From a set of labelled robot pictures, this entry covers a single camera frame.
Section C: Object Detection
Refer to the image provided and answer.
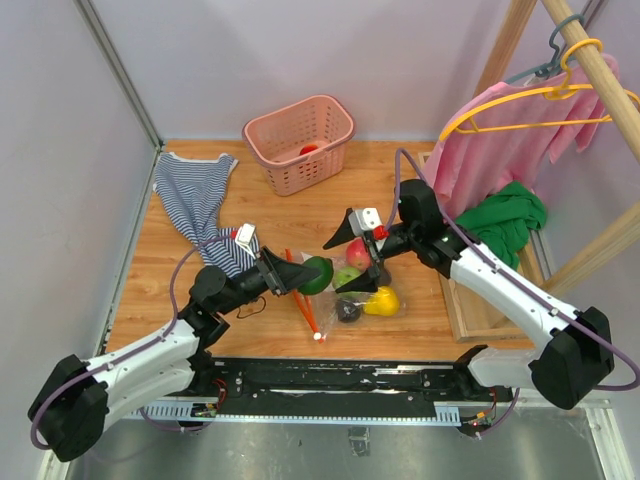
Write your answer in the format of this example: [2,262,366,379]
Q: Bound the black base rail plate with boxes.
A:
[172,357,513,419]

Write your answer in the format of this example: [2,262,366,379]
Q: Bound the yellow clothes hanger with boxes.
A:
[439,38,612,143]

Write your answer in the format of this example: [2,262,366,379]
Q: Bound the grey-blue clothes hanger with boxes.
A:
[501,13,587,84]

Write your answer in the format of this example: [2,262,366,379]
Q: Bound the green tank top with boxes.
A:
[456,181,548,270]

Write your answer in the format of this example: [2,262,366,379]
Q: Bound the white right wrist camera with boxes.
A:
[347,208,389,241]

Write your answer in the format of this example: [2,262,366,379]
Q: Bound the fake yellow lemon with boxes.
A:
[363,286,401,317]

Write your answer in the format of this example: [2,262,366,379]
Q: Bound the pink plastic basket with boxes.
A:
[242,95,355,196]

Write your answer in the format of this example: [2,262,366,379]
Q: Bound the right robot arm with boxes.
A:
[324,179,614,410]

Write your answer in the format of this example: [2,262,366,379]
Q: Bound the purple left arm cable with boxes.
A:
[29,234,241,451]

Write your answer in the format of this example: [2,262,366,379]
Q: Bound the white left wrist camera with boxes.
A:
[231,223,256,259]

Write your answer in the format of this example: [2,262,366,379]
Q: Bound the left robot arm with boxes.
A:
[27,248,321,462]

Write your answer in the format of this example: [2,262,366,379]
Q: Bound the clear zip top bag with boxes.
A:
[285,249,406,343]

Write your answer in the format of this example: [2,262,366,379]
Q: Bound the fake red-yellow mango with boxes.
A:
[299,144,318,155]

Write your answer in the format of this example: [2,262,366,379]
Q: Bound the blue white striped shirt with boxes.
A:
[154,152,255,277]

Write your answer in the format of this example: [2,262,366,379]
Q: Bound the fake dark purple fruit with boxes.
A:
[335,298,362,323]

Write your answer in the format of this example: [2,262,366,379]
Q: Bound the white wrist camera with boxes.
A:
[231,223,256,259]
[347,208,389,241]

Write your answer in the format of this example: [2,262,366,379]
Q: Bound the pink shirt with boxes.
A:
[423,66,606,217]

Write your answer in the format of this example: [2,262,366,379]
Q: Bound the wooden clothes rack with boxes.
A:
[474,0,640,301]

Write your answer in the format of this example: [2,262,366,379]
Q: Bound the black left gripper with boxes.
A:
[218,246,321,315]

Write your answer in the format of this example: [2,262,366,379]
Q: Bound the fake green lime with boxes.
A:
[332,266,362,290]

